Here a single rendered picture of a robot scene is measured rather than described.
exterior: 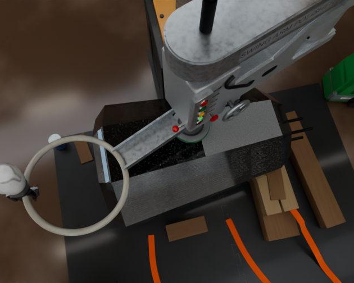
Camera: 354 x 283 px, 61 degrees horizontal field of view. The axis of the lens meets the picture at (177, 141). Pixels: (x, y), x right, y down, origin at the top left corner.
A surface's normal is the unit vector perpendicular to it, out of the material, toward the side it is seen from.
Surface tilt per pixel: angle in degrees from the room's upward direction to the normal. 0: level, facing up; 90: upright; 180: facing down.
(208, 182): 45
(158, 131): 8
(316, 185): 0
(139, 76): 0
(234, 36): 0
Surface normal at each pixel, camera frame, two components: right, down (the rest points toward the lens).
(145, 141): -0.11, -0.20
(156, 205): 0.20, 0.45
